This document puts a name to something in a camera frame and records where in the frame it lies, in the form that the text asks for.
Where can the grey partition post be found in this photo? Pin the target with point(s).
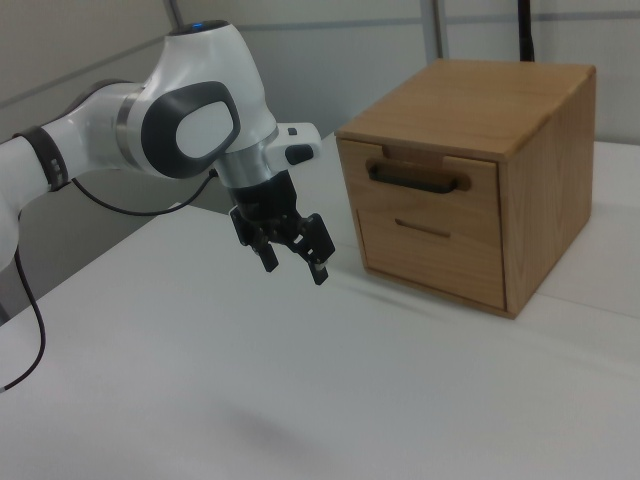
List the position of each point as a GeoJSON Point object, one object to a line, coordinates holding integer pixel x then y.
{"type": "Point", "coordinates": [436, 30]}

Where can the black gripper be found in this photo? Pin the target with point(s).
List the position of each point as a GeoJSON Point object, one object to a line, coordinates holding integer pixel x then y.
{"type": "Point", "coordinates": [262, 197]}

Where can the black pole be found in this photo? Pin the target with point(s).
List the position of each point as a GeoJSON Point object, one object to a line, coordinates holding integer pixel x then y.
{"type": "Point", "coordinates": [526, 40]}

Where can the wooden cabinet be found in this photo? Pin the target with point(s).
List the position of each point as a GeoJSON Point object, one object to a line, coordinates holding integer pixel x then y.
{"type": "Point", "coordinates": [475, 100]}

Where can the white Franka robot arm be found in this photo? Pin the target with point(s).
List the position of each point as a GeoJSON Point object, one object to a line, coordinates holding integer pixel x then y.
{"type": "Point", "coordinates": [200, 80]}

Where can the wooden drawer with slot grip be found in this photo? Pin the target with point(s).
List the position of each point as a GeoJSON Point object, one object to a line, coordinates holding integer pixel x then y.
{"type": "Point", "coordinates": [435, 265]}

